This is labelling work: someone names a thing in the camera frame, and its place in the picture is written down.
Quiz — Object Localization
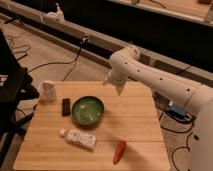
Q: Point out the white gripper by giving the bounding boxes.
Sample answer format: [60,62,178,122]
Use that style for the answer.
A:
[103,70,127,96]

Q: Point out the black eraser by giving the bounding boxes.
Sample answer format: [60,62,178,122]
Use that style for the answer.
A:
[62,98,71,116]

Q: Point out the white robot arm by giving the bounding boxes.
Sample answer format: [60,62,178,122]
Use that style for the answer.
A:
[103,45,213,171]

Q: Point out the green bowl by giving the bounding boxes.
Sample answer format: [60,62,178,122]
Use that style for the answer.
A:
[71,96,104,126]

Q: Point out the white plastic bottle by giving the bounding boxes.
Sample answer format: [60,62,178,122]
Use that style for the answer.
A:
[60,129,96,150]

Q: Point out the red chili pepper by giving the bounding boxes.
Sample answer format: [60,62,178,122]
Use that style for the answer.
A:
[113,141,126,165]

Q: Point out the white cup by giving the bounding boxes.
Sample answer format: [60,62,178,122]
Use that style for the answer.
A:
[39,80,56,102]

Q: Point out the blue power box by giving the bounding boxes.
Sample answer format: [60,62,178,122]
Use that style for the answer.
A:
[168,101,190,119]

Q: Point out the white object on ledge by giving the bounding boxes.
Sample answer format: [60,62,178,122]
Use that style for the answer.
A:
[45,4,65,22]

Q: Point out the black floor cable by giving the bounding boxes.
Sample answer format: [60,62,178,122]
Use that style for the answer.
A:
[27,35,90,82]

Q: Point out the black cable right floor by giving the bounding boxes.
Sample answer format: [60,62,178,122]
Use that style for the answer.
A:
[158,111,196,135]

